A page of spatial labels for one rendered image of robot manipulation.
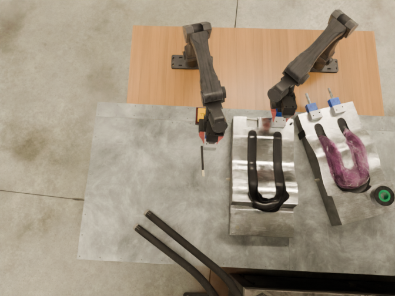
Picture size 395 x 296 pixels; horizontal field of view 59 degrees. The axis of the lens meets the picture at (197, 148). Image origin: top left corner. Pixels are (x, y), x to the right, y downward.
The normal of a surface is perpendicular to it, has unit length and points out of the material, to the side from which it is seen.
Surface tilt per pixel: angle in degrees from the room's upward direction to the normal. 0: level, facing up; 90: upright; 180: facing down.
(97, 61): 0
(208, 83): 14
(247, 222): 0
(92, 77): 0
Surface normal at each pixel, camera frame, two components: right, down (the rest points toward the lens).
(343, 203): 0.00, -0.25
